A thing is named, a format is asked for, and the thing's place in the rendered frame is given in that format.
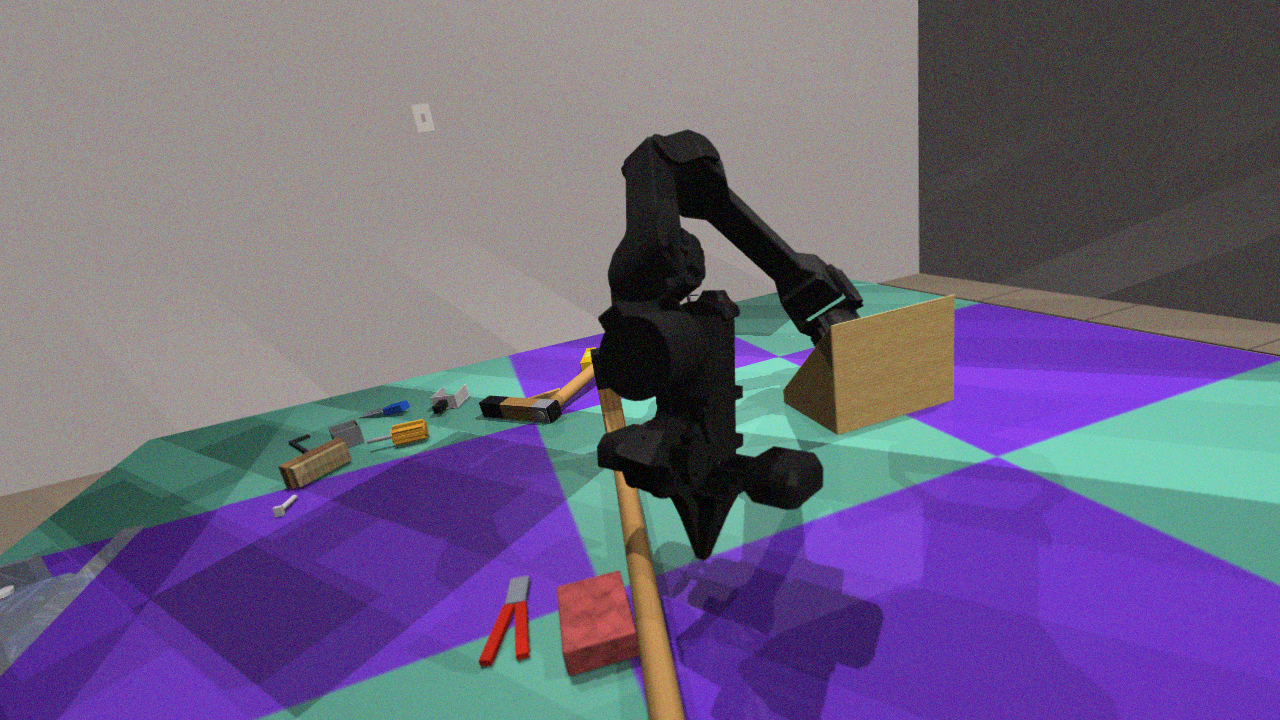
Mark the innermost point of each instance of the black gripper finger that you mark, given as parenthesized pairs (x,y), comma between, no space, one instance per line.
(713,508)
(687,508)

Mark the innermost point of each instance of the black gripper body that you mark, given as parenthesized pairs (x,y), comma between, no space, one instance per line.
(779,477)

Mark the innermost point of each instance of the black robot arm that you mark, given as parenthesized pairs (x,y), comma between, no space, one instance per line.
(653,344)

